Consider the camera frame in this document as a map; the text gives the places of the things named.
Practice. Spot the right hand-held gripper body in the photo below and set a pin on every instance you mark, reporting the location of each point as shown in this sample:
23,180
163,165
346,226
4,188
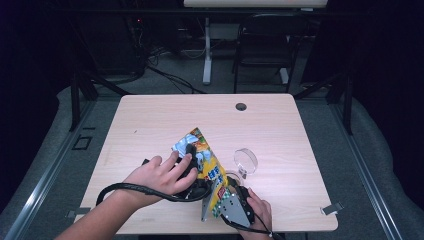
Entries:
236,210

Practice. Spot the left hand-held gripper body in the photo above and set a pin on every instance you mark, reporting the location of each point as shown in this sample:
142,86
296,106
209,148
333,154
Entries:
196,190

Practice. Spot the yellow green-checked spouted pouch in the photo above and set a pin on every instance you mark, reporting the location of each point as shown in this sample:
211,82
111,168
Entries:
210,166

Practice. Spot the person's right hand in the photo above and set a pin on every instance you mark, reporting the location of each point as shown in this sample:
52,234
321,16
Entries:
261,216

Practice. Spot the person's left hand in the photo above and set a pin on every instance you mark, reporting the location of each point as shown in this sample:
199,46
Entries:
160,176

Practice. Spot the grey tape piece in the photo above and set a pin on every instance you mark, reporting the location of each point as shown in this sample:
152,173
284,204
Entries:
78,212
331,208

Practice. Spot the white desk with white legs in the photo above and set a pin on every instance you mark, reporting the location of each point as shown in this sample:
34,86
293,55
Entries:
207,50

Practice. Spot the dark equipment with red light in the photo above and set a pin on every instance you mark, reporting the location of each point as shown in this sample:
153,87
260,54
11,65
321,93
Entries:
136,40

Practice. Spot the black folding chair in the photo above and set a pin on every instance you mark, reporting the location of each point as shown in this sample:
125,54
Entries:
266,50

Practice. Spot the black metal stand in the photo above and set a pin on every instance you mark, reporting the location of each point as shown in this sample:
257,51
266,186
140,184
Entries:
75,100
348,106

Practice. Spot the metal floor rail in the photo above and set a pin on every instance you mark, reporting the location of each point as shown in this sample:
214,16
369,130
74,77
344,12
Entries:
366,173
43,180

